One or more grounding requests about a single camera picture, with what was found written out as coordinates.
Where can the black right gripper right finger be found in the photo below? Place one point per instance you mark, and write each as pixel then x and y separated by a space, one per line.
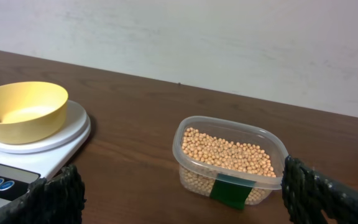
pixel 311 197

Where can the green tape strip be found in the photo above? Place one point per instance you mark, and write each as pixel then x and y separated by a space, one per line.
pixel 231 191

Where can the yellow plastic bowl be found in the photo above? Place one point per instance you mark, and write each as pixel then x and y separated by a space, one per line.
pixel 31 111

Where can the soybeans in container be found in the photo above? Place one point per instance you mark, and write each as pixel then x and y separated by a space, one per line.
pixel 243 157

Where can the clear plastic container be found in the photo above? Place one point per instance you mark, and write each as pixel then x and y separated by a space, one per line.
pixel 236 132

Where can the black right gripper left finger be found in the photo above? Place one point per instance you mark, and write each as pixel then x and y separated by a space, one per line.
pixel 60 200

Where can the white digital kitchen scale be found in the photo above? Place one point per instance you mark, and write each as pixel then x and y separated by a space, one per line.
pixel 22 164

